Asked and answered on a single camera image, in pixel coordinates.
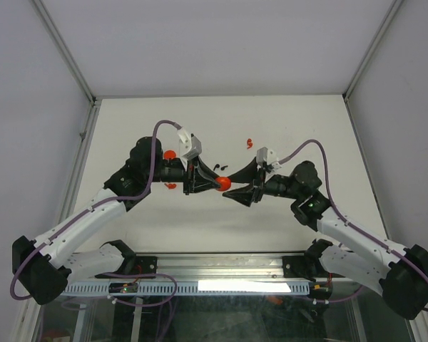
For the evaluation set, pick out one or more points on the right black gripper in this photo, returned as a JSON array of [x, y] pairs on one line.
[[247, 175]]

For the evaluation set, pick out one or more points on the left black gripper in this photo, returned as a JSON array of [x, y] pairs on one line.
[[193, 184]]

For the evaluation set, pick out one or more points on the orange charging case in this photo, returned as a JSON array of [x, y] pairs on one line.
[[169, 155], [224, 183]]

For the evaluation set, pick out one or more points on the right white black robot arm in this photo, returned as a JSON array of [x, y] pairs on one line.
[[397, 273]]

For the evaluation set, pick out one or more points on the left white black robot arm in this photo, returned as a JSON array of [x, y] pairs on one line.
[[48, 263]]

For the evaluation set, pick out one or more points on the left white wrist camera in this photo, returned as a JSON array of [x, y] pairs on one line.
[[189, 147]]

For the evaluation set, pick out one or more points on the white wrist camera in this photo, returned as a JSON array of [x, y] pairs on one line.
[[189, 147], [267, 159]]

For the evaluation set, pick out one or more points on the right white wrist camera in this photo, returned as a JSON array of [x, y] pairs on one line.
[[267, 159]]

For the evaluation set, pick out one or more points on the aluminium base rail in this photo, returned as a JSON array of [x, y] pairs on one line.
[[196, 266]]

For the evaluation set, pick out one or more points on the white slotted cable duct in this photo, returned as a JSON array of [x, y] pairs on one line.
[[187, 288]]

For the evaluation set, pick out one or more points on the right aluminium frame post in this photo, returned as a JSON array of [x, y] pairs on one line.
[[374, 44]]

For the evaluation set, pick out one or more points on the aluminium frame post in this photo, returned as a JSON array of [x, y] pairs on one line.
[[374, 44], [64, 51]]

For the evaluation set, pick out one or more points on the left aluminium frame post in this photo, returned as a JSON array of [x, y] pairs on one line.
[[64, 51]]

